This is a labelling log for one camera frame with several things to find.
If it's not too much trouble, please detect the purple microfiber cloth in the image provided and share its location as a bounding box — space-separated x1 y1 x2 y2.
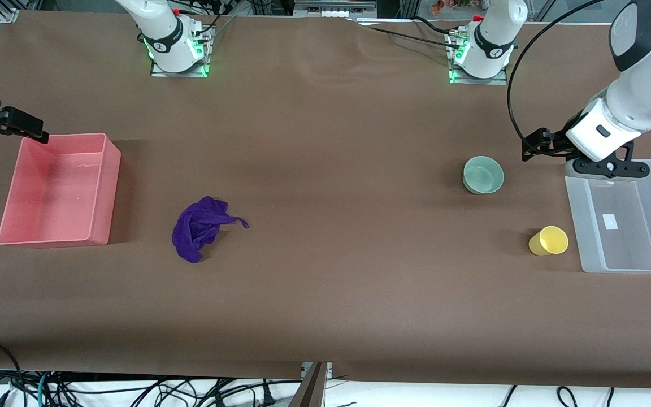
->
172 196 250 264

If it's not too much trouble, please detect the pale green bowl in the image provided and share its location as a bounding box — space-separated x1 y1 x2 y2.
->
462 156 505 195

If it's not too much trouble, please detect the yellow plastic cup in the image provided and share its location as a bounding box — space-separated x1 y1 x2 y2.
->
528 226 569 256

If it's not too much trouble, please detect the pink plastic bin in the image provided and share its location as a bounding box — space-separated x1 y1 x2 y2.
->
0 133 122 247

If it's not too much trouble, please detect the translucent clear plastic bin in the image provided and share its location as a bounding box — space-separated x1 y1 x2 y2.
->
564 159 651 275

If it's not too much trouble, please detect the white background device box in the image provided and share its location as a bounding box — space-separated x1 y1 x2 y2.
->
294 0 378 18

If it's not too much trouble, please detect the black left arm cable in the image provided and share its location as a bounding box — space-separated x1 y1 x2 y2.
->
507 0 606 145

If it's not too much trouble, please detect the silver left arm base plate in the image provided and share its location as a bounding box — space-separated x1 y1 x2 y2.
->
448 31 510 86

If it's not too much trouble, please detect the black cable on table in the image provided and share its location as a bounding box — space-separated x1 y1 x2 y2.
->
414 16 458 34
366 26 453 42

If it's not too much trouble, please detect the black floor cable bundle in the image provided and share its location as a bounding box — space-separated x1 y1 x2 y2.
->
128 378 281 407

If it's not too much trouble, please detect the aluminium table frame profile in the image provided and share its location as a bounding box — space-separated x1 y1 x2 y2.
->
290 362 333 407

